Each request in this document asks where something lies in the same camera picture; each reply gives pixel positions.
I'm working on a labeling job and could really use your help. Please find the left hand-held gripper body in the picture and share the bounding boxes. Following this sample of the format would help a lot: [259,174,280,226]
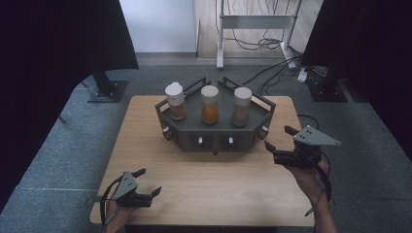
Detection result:
[111,171,154,209]

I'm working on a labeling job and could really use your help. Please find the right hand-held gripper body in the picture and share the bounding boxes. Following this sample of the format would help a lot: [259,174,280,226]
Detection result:
[272,124,342,170]

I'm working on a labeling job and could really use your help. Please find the glass bottle grey-brown spice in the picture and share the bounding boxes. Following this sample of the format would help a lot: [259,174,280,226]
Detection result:
[230,86,254,128]

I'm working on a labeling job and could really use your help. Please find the glass bottle orange spice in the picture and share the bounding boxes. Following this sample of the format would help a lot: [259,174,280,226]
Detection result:
[200,84,221,126]

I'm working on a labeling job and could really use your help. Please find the dark grey spice rack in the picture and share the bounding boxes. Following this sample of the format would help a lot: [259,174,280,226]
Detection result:
[154,76,277,155]

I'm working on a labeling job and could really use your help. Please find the flip-cap glass spice bottle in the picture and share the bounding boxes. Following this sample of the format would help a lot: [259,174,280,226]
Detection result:
[164,81,188,121]

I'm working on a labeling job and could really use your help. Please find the person's left hand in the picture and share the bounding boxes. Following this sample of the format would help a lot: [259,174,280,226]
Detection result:
[104,199,139,229]

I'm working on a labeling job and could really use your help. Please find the person's right hand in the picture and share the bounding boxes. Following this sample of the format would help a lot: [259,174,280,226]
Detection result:
[285,158,329,203]

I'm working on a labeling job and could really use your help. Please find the black stand with base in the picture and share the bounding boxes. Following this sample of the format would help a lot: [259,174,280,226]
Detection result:
[305,57,349,104]
[86,61,129,104]

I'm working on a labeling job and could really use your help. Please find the white power strip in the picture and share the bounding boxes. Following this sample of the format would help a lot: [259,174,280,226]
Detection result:
[296,67,309,83]

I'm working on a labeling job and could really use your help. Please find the dark curtain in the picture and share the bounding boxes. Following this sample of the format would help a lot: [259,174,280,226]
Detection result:
[300,0,412,163]
[0,0,140,215]

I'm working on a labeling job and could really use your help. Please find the white metal stand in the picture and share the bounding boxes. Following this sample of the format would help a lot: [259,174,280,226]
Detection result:
[216,0,304,71]

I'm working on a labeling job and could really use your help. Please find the black cable loop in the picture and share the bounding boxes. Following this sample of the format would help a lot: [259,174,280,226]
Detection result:
[296,114,321,131]

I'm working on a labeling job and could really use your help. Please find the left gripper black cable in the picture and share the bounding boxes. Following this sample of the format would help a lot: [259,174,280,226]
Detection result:
[99,176,125,227]

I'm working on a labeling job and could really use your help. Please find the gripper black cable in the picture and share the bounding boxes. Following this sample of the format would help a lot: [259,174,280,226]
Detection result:
[304,151,333,217]
[99,176,125,227]

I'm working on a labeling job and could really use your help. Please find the black floor cable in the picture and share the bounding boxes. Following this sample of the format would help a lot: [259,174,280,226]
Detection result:
[242,55,304,85]
[257,62,304,96]

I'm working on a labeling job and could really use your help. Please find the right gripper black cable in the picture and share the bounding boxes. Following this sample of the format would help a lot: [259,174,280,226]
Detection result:
[304,151,333,217]

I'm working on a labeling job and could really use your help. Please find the tangle of black cables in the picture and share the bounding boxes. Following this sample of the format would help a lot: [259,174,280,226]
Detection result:
[223,0,294,51]

